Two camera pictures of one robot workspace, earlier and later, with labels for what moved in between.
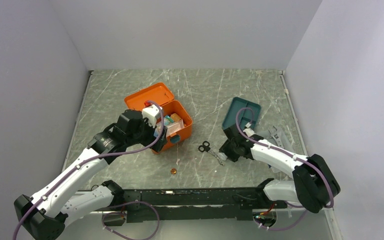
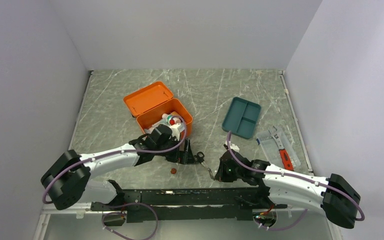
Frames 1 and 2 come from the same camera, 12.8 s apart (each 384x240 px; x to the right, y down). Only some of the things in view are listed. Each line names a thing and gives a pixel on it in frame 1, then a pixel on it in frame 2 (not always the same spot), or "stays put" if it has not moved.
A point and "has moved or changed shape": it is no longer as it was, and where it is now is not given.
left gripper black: (157, 145) → (184, 157)
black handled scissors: (205, 147) → (200, 157)
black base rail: (195, 204) stays put
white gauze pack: (174, 126) has moved or changed shape
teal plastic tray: (245, 116) stays put
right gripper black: (225, 149) → (221, 176)
